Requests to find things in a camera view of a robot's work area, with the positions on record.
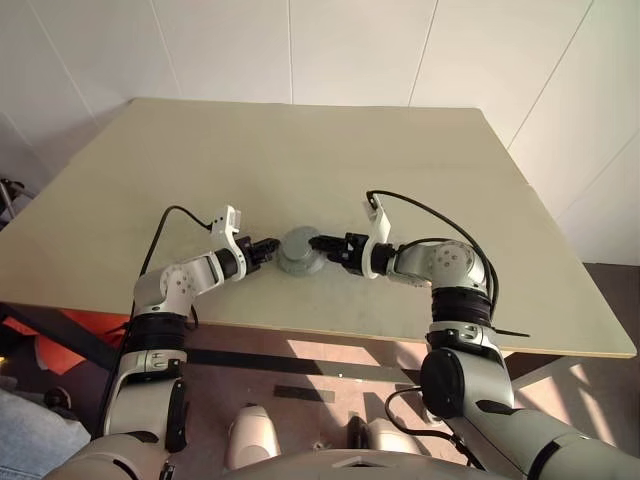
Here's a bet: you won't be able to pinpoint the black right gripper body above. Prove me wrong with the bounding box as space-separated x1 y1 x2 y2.
341 232 369 277

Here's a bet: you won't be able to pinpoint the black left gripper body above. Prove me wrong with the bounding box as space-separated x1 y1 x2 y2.
239 235 262 274

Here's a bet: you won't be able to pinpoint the grey stator housing copper windings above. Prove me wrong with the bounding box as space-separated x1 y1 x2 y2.
277 247 329 277

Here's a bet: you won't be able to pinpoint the long black floor tape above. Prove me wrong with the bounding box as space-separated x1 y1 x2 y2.
185 347 422 387

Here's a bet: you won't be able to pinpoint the short black floor tape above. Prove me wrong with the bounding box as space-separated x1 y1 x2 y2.
273 384 337 404

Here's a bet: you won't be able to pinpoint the pale rounded robot foot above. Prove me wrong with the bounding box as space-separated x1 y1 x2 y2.
367 418 427 457
224 404 281 469

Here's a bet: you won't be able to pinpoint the orange object under table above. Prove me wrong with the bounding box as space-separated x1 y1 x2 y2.
34 308 132 377

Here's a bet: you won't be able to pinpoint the silver robot torso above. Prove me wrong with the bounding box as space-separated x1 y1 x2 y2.
44 433 481 480

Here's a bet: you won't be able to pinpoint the grey metal stand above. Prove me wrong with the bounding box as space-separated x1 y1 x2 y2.
0 177 36 225

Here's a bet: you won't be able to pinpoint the seated operator person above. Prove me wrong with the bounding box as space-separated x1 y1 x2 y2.
0 387 92 480

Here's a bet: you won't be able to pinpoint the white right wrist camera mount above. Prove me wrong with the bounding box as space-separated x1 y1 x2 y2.
360 192 394 279

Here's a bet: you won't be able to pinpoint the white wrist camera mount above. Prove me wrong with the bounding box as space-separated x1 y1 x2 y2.
360 192 394 279
208 204 249 282

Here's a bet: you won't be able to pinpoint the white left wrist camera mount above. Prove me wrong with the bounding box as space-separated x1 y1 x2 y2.
208 204 249 282

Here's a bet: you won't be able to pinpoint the black cable tie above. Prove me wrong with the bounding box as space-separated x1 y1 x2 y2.
487 324 531 340

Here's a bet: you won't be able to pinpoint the black table frame brace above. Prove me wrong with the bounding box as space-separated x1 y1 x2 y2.
0 301 127 372

